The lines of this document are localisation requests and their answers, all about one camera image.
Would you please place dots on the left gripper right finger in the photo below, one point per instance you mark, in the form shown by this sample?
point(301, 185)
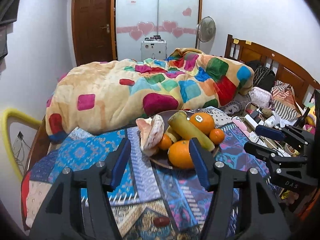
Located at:
point(260, 216)

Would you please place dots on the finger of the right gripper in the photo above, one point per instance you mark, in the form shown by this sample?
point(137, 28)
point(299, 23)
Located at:
point(271, 132)
point(270, 154)

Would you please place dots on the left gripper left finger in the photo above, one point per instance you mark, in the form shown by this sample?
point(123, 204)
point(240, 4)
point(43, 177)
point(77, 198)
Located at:
point(60, 215)

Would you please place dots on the small tangerine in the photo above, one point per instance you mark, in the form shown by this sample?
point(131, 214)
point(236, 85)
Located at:
point(217, 136)

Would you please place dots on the medium orange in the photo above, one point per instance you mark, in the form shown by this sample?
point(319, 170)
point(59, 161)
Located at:
point(179, 155)

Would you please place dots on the large orange with sticker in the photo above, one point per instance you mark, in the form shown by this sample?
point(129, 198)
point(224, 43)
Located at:
point(203, 121)

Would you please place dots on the short yellow sugarcane piece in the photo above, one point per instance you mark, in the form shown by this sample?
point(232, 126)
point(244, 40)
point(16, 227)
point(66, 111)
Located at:
point(174, 137)

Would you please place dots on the long yellow sugarcane piece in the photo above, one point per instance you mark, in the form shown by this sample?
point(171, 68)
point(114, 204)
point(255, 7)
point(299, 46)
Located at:
point(185, 129)

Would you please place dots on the large peeled pomelo piece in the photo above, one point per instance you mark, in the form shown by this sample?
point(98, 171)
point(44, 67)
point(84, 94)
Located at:
point(149, 146)

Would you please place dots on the pink quilted bag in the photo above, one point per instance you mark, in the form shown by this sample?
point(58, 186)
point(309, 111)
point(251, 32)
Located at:
point(260, 97)

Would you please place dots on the pink plush toy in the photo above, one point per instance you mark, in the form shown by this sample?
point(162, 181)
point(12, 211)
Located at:
point(241, 126)

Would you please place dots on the dotted grey pillow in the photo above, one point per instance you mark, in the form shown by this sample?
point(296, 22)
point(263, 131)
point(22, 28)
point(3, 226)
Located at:
point(220, 118)

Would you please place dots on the black backpack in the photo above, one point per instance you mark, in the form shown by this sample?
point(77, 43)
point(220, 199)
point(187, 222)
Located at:
point(264, 78)

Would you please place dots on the wooden headboard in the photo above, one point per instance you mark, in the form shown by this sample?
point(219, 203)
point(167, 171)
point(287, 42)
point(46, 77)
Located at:
point(285, 69)

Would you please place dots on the purple round plate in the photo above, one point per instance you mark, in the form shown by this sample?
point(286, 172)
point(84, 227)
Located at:
point(161, 158)

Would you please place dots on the blue patterned bed sheet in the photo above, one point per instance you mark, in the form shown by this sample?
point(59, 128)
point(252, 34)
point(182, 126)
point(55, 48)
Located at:
point(146, 191)

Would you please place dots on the small red jujube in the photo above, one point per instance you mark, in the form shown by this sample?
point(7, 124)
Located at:
point(161, 222)

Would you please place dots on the colourful patchwork quilt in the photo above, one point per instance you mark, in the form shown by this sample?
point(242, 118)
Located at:
point(99, 97)

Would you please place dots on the standing electric fan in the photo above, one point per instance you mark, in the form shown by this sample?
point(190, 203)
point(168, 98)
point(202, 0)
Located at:
point(205, 31)

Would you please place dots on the white small cabinet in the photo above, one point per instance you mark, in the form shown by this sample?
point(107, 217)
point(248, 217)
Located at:
point(153, 47)

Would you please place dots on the white sliding wardrobe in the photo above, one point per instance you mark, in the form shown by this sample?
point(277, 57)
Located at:
point(174, 20)

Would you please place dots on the brown wooden door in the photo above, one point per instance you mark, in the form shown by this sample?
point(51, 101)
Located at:
point(91, 31)

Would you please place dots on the lower wall monitor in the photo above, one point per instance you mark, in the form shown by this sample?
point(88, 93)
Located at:
point(3, 43)

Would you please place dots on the upper wall television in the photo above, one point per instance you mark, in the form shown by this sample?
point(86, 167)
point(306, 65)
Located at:
point(10, 15)

